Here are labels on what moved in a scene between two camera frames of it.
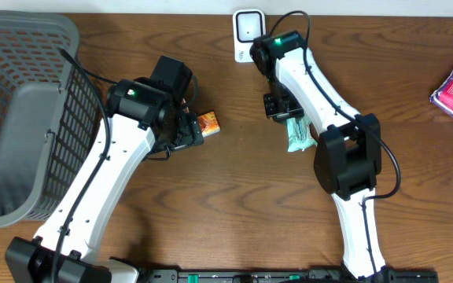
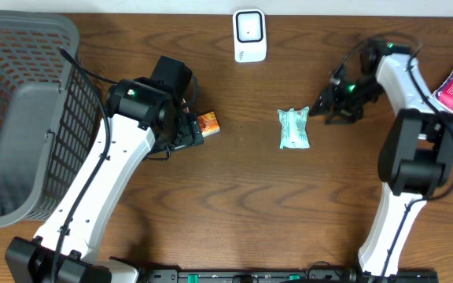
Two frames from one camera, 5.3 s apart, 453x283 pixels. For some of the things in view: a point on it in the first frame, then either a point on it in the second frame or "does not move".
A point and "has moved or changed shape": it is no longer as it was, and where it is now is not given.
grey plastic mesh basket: x=38 y=113 does not move
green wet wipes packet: x=300 y=134 has moved or changed shape
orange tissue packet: x=208 y=124 does not move
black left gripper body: x=191 y=130 does not move
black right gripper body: x=281 y=104 -> x=348 y=104
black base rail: x=288 y=275 does not move
